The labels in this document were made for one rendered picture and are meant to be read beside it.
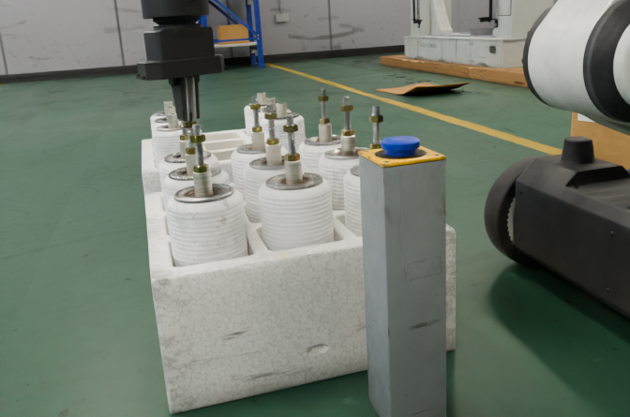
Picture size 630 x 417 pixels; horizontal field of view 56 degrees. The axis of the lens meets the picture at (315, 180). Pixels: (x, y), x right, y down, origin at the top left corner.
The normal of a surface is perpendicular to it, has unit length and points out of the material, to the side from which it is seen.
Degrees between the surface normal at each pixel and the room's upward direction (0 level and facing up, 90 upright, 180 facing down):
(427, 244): 90
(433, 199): 90
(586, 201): 46
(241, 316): 90
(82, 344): 0
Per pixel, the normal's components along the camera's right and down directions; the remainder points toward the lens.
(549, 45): -0.95, -0.13
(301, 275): 0.29, 0.23
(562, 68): -0.96, 0.19
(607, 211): -0.73, -0.59
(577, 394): -0.06, -0.96
